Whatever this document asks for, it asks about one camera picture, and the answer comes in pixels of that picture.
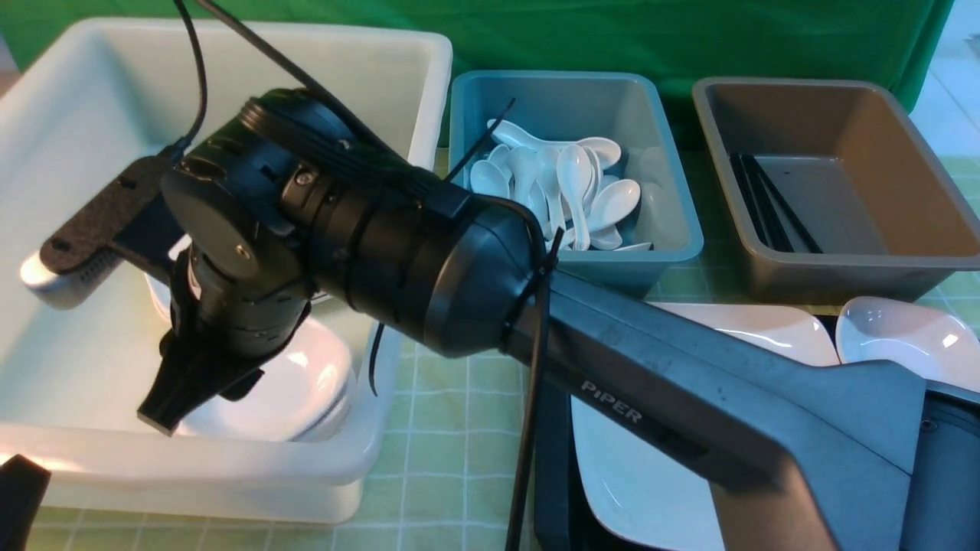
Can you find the white soup spoon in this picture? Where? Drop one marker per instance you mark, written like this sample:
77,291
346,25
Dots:
574,171

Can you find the stacked white bowls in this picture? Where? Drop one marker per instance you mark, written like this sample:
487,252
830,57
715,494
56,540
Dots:
302,386

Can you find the black plastic tray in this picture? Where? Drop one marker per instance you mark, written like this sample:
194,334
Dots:
553,513

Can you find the teal plastic bin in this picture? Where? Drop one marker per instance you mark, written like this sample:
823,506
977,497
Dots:
623,107

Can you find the large white plastic tub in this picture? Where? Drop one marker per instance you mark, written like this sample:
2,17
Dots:
108,91

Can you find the white bowl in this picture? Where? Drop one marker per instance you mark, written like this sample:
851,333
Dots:
929,342

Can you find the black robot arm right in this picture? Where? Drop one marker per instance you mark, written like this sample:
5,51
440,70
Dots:
294,196

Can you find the green backdrop cloth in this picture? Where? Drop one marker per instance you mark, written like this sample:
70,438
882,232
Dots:
672,43

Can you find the stacked white square plates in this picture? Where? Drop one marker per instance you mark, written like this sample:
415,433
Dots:
159,291

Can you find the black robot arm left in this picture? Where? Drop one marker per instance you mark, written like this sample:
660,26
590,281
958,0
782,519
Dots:
23,486

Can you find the large white square plate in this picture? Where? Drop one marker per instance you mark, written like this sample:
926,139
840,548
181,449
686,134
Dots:
637,493

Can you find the brown plastic bin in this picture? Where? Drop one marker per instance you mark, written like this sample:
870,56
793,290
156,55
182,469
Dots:
889,219

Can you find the pile of white spoons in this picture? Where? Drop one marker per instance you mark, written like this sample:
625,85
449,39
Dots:
522,168

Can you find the green checked tablecloth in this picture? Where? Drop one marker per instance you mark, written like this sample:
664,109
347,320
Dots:
442,480

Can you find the black chopstick pair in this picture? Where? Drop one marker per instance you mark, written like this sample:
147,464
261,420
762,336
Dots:
761,207

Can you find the crossed black chopsticks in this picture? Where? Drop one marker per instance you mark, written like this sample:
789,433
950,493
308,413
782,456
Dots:
787,209

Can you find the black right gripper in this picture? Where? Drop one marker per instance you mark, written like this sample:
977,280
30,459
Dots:
219,341

